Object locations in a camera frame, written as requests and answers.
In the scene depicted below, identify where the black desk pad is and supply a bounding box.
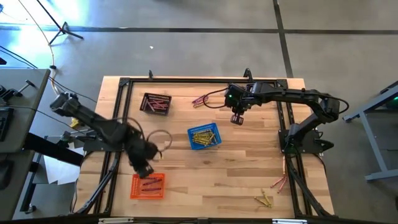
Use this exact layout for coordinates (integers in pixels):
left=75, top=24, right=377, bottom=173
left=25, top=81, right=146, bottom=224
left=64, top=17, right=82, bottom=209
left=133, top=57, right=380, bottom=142
left=0, top=160, right=15, bottom=190

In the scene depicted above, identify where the black tripod stand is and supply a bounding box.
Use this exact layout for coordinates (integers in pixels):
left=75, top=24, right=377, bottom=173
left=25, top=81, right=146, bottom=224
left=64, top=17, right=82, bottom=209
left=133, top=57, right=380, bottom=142
left=35, top=0, right=85, bottom=46

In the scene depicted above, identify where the black aluminium table frame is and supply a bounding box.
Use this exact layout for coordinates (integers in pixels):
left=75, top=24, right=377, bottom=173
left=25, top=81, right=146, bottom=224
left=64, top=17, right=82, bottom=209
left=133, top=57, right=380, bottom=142
left=74, top=77, right=335, bottom=218

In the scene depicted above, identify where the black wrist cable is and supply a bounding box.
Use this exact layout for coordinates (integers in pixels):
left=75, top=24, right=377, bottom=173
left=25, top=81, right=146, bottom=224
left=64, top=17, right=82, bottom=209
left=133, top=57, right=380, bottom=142
left=123, top=116, right=174, bottom=154
left=202, top=87, right=231, bottom=110

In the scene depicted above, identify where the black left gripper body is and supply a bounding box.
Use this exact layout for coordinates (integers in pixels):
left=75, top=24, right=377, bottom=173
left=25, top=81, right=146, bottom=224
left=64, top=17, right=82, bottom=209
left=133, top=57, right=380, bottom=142
left=124, top=132, right=160, bottom=170

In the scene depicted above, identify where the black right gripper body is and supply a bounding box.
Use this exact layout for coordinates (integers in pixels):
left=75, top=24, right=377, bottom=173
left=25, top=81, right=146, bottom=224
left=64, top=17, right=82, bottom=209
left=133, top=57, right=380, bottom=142
left=224, top=82, right=254, bottom=115

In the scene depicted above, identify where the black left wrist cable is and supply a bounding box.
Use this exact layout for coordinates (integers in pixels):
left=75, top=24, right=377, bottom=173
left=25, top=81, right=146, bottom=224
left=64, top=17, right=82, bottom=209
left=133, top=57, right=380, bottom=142
left=123, top=116, right=174, bottom=154

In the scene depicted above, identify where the silver metal bracket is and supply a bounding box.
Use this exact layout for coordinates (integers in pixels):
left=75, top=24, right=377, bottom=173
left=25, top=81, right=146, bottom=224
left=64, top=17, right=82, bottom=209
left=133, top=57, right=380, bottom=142
left=98, top=217, right=135, bottom=224
left=272, top=218, right=308, bottom=224

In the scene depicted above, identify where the black plastic basket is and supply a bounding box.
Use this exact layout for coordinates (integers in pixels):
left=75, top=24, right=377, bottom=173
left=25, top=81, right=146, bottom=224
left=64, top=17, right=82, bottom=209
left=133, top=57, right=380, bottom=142
left=139, top=92, right=173, bottom=116

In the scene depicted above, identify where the blue plastic basket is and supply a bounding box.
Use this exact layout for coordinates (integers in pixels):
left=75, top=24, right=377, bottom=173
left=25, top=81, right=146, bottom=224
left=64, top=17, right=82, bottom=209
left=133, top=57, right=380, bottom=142
left=187, top=122, right=223, bottom=151

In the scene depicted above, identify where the grey-blue table frame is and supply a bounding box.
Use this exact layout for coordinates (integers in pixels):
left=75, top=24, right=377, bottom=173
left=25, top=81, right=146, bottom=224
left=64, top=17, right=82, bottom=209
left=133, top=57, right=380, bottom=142
left=341, top=80, right=398, bottom=182

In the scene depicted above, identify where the orange plastic basket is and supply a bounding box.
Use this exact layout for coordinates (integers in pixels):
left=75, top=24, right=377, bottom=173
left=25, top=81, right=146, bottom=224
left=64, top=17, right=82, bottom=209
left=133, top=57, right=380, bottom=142
left=129, top=172, right=166, bottom=200

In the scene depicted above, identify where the black desk clamp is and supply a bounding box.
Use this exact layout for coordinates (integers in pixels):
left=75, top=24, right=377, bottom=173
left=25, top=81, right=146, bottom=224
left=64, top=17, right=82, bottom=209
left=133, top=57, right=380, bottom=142
left=0, top=80, right=37, bottom=101

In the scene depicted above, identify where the black desk leg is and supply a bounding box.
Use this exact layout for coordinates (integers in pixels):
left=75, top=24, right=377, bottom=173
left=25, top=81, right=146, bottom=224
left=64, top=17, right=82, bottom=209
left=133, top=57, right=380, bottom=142
left=23, top=132, right=85, bottom=166

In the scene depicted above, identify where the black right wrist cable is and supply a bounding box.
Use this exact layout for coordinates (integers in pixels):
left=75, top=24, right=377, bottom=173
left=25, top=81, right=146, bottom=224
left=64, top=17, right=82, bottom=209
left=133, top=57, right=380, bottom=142
left=202, top=87, right=231, bottom=110

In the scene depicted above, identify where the black keyboard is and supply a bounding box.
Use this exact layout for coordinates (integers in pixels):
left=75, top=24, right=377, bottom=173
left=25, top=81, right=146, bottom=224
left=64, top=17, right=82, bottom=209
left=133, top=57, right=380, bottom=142
left=0, top=107, right=15, bottom=143

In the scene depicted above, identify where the white paper sheet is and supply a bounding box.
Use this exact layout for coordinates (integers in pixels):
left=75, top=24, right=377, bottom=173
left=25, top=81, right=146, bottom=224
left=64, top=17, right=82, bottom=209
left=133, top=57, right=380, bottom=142
left=42, top=154, right=84, bottom=185

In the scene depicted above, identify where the grey desk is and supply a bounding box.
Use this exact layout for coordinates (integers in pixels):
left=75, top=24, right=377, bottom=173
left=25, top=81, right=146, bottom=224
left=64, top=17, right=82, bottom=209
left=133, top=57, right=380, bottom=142
left=0, top=68, right=52, bottom=154
left=0, top=149, right=35, bottom=222

